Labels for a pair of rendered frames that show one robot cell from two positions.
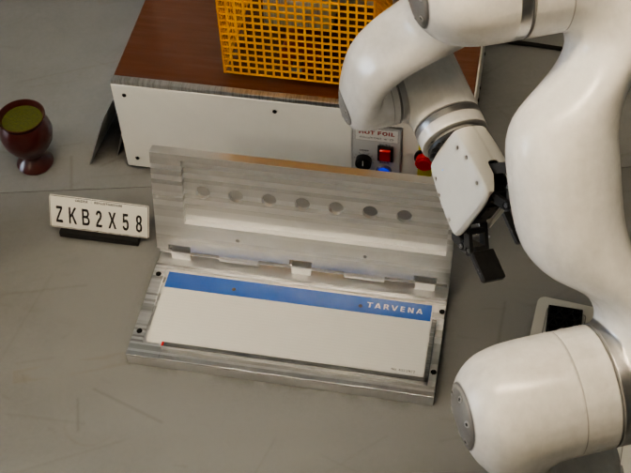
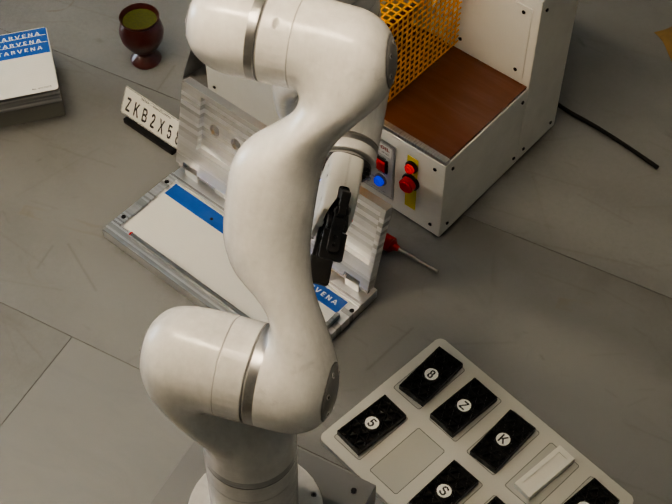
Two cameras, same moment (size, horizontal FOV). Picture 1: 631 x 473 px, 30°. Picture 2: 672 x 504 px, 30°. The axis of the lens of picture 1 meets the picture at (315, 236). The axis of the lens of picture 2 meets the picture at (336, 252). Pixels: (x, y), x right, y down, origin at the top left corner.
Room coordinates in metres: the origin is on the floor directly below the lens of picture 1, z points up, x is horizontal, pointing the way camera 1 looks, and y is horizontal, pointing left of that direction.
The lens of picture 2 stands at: (-0.06, -0.71, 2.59)
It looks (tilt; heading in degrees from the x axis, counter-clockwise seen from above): 52 degrees down; 28
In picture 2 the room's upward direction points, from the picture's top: straight up
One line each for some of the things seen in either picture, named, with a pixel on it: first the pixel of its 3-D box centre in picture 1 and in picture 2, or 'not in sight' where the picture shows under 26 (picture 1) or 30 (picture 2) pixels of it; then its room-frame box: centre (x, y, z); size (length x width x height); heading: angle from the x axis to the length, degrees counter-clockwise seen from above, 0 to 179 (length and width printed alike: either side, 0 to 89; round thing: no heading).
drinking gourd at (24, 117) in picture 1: (28, 139); (142, 38); (1.35, 0.46, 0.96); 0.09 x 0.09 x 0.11
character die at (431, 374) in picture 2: (562, 336); (431, 376); (0.94, -0.35, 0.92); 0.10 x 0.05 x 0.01; 166
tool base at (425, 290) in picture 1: (291, 317); (237, 259); (1.00, 0.04, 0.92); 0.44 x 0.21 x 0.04; 78
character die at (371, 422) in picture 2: not in sight; (371, 424); (0.82, -0.30, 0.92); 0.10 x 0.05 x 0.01; 159
